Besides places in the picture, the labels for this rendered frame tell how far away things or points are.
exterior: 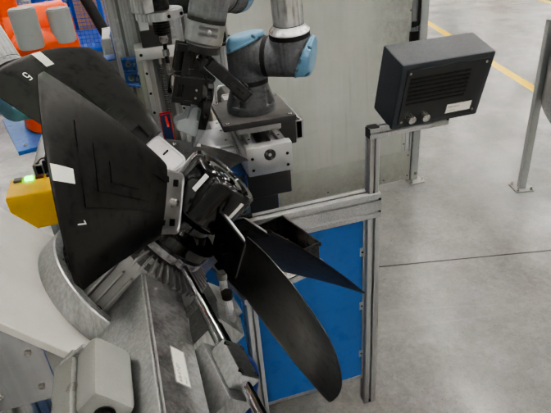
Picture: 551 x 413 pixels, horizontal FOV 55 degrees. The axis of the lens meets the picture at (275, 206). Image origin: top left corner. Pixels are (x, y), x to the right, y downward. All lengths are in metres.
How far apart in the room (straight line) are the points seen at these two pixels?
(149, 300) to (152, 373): 0.13
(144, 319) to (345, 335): 1.17
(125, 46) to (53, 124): 1.17
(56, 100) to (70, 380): 0.31
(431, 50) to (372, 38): 1.59
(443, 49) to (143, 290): 0.99
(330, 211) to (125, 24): 0.81
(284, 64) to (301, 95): 1.40
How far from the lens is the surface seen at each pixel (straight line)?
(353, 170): 3.22
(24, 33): 4.61
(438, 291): 2.55
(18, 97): 0.88
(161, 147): 0.87
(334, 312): 1.72
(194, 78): 1.08
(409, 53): 1.40
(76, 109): 0.61
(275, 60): 1.53
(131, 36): 1.70
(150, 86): 1.65
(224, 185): 0.78
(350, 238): 1.57
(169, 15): 0.82
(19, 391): 0.93
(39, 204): 1.29
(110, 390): 0.62
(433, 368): 2.20
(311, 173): 3.11
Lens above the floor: 1.59
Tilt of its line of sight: 30 degrees down
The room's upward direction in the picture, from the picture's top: 5 degrees counter-clockwise
